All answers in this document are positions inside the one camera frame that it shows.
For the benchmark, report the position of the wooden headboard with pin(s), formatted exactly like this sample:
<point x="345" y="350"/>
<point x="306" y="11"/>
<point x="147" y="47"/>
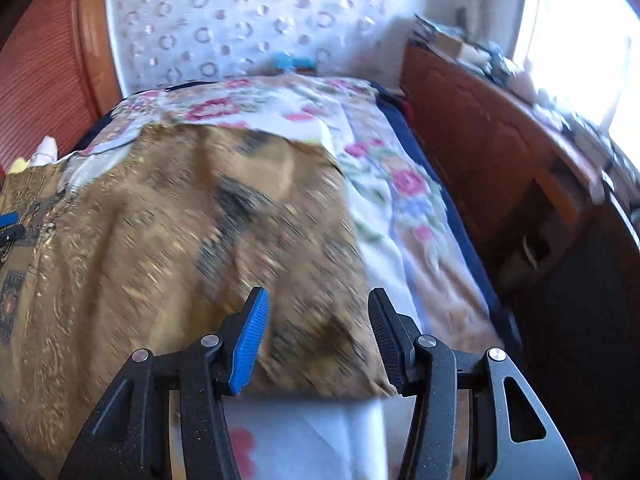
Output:
<point x="45" y="60"/>

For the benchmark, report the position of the white flower print bedsheet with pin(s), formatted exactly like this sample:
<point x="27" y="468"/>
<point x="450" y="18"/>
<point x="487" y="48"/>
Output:
<point x="310" y="435"/>

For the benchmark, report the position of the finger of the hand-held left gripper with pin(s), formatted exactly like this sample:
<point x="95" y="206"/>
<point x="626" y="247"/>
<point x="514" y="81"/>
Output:
<point x="9" y="219"/>
<point x="11" y="235"/>

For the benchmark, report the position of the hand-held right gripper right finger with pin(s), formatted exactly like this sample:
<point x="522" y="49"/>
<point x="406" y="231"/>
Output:
<point x="387" y="345"/>

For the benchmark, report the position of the cardboard box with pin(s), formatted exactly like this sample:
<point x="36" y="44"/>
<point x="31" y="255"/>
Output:
<point x="452" y="46"/>

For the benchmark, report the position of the long wooden cabinet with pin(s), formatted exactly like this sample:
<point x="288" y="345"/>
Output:
<point x="480" y="135"/>

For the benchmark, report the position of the circle pattern sheer curtain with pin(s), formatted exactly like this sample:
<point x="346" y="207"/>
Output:
<point x="225" y="20"/>

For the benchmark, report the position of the wooden frame window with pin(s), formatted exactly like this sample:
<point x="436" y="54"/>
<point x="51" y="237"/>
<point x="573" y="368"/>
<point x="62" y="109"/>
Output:
<point x="575" y="35"/>

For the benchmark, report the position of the peony print blanket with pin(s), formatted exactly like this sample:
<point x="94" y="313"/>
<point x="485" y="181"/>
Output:
<point x="400" y="185"/>

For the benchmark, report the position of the gold patterned scarf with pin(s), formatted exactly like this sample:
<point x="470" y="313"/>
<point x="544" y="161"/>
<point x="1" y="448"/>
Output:
<point x="150" y="235"/>

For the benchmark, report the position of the yellow plush toy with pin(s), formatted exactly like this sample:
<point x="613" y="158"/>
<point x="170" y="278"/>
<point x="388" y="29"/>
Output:
<point x="20" y="166"/>

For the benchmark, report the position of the stack of papers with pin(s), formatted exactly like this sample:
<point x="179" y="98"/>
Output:
<point x="427" y="27"/>

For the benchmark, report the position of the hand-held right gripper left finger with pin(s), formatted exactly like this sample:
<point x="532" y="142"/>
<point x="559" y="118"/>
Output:
<point x="247" y="345"/>

